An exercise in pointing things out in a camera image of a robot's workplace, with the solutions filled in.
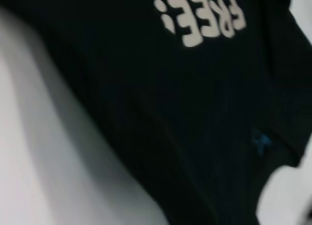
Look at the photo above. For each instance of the black shirt with FREE print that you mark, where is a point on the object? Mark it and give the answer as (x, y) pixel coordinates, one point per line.
(170, 88)

